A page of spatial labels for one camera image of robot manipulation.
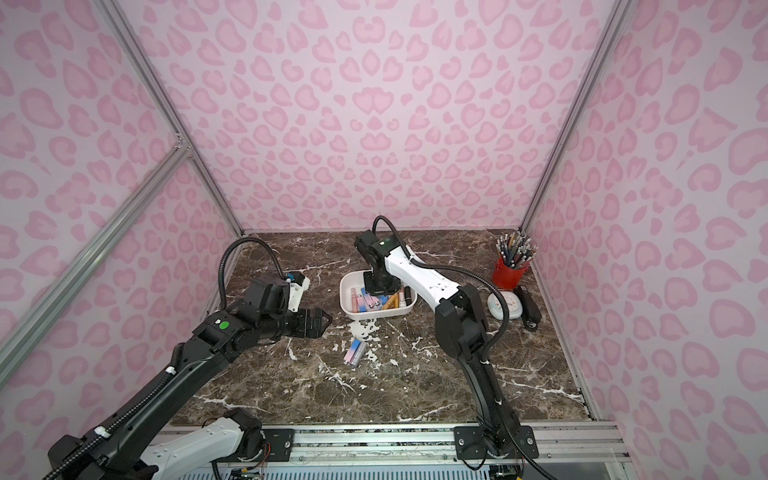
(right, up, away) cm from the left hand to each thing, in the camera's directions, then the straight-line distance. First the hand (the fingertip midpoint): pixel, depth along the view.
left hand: (319, 316), depth 75 cm
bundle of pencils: (+56, +18, +17) cm, 61 cm away
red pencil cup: (+59, +7, +31) cm, 67 cm away
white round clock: (+57, 0, +20) cm, 60 cm away
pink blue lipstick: (+8, 0, +23) cm, 24 cm away
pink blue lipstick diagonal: (+15, +1, +23) cm, 27 cm away
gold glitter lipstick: (+18, 0, +22) cm, 29 cm away
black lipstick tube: (+23, +2, +23) cm, 33 cm away
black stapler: (+60, -1, +15) cm, 62 cm away
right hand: (+14, +4, +16) cm, 22 cm away
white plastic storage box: (+6, +7, +26) cm, 27 cm away
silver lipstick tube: (+9, -13, +12) cm, 20 cm away
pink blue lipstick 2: (+6, -13, +12) cm, 19 cm away
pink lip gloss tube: (+6, 0, +23) cm, 24 cm away
